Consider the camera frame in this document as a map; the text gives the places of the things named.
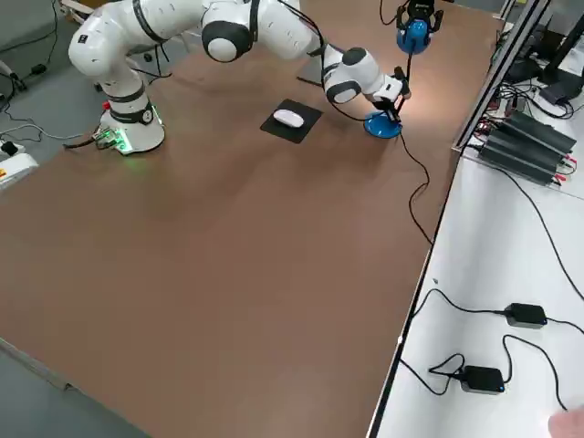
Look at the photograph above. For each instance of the black monitor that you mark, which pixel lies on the black monitor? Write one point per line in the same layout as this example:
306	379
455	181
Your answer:
566	50

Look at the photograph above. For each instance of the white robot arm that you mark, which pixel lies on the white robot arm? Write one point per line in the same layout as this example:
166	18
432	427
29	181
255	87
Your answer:
114	55

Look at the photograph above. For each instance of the blue desk lamp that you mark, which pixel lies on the blue desk lamp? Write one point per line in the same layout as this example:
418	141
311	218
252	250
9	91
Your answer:
414	38

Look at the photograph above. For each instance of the black mouse mat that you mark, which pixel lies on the black mouse mat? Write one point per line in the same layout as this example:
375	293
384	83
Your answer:
301	132

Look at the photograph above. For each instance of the black power adapter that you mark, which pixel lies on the black power adapter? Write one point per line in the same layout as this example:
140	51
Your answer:
482	379
524	315

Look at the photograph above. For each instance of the aluminium frame post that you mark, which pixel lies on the aluminium frame post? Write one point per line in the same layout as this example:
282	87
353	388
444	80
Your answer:
497	77

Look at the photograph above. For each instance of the white computer mouse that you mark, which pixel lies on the white computer mouse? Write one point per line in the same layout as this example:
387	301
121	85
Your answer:
288	118

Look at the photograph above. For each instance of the white power strip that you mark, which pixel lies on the white power strip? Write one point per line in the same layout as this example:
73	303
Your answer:
10	148

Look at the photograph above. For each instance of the black finned power supply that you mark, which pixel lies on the black finned power supply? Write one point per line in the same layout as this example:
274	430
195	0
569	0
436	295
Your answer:
520	157
547	132

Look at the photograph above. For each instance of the silver closed laptop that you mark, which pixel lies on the silver closed laptop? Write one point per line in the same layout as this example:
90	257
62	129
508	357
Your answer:
312	75

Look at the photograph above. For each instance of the white control cabinet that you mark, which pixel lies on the white control cabinet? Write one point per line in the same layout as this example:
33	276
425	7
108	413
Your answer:
16	173

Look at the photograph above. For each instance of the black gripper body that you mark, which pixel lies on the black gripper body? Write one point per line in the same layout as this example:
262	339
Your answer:
420	9
384	100

